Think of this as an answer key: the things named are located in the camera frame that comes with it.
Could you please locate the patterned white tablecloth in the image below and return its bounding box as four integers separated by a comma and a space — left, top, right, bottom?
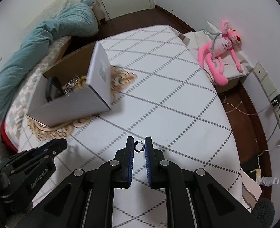
17, 24, 244, 228

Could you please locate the red bed sheet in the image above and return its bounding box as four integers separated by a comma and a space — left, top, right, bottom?
0, 120, 18, 153

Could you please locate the teal blanket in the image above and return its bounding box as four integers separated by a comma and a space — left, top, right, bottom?
0, 0, 98, 151

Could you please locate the silver chain bracelet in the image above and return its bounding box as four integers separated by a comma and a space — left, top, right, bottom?
63, 76, 84, 97

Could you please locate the black charger cable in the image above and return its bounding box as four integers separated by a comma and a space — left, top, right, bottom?
266, 104, 280, 143

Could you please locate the checkered bed mattress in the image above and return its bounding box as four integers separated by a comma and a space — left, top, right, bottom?
4, 36, 71, 137

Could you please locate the black ring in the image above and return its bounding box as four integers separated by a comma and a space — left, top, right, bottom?
133, 140, 145, 152

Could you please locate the black smart band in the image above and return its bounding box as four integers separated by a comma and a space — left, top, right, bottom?
44, 76, 64, 102

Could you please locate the black plug adapter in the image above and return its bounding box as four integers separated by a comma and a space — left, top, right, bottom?
271, 93, 280, 107

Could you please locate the pink panther plush toy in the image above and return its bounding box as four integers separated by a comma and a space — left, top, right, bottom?
197, 20, 242, 86

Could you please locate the open white cardboard box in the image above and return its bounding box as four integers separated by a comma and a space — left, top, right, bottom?
28, 41, 112, 127

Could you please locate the wall power strip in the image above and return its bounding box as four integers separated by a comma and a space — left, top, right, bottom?
253, 61, 280, 130

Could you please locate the white charging cable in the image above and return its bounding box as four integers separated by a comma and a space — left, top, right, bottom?
221, 95, 272, 117

